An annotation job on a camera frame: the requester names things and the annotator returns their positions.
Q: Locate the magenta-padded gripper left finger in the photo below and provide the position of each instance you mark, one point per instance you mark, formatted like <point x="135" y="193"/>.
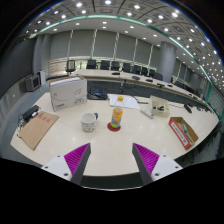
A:
<point x="75" y="161"/>

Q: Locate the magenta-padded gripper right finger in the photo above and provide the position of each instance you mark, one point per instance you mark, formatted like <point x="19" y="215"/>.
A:
<point x="150" y="161"/>

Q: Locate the clear yellow-capped drink bottle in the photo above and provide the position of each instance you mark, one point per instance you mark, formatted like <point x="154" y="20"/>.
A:
<point x="117" y="116"/>

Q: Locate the open cardboard box red label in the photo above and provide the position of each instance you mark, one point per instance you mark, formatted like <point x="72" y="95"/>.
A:
<point x="183" y="133"/>

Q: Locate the white remote control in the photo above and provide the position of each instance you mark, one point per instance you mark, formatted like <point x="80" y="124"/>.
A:
<point x="147" y="113"/>

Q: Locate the flat round red coaster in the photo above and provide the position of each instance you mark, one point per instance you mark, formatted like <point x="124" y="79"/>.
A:
<point x="112" y="128"/>

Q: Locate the small open beige box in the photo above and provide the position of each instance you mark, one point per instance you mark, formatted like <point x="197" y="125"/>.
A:
<point x="159" y="106"/>

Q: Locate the black pen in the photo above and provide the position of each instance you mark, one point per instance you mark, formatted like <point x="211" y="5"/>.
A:
<point x="142" y="102"/>

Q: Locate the white paper sheet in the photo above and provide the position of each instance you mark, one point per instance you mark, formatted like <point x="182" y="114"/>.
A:
<point x="128" y="101"/>

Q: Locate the black power adapter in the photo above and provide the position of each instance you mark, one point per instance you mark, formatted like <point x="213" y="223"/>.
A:
<point x="30" y="112"/>

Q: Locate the large white cardboard box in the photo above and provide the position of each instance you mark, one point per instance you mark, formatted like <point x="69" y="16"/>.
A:
<point x="68" y="95"/>

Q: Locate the black bag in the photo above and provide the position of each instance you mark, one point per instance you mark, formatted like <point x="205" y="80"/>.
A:
<point x="97" y="95"/>

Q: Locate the grey box monitor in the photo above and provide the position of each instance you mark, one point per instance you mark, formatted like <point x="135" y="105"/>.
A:
<point x="32" y="82"/>

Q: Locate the long curved conference desk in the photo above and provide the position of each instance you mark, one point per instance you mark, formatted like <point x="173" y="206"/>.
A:
<point x="110" y="74"/>

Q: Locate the row of black office chairs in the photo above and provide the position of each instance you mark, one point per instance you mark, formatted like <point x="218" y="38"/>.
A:
<point x="115" y="65"/>

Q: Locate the group of ceiling lights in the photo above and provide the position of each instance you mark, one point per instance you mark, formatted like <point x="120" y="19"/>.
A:
<point x="104" y="22"/>

